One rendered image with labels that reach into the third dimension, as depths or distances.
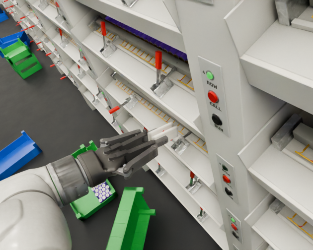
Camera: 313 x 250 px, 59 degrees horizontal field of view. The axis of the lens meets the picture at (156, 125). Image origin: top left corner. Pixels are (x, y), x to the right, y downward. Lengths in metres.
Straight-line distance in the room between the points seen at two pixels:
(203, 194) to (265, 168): 0.45
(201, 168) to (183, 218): 0.58
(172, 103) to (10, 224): 0.34
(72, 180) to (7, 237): 0.19
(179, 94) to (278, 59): 0.31
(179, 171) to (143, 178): 0.49
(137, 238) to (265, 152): 0.89
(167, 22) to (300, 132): 0.23
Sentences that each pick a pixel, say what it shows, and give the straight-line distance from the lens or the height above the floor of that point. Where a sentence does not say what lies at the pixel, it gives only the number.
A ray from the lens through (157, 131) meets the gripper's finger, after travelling 0.65.
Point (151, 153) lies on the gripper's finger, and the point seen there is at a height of 0.65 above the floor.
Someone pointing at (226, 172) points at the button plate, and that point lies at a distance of 0.50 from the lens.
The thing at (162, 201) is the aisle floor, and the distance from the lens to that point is 1.29.
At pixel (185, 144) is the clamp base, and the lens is 0.71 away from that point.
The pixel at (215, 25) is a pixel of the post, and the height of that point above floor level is 0.95.
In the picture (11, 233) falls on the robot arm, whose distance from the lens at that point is 0.40.
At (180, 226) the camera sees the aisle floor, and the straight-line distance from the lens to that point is 1.22.
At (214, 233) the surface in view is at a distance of 1.02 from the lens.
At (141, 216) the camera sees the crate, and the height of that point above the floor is 0.00.
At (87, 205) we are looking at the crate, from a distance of 1.41.
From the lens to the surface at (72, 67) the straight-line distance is 1.74.
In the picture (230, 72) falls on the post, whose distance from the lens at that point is 0.32.
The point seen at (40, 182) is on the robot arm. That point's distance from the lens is 0.54.
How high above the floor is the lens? 1.09
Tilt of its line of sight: 42 degrees down
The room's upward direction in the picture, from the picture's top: 21 degrees counter-clockwise
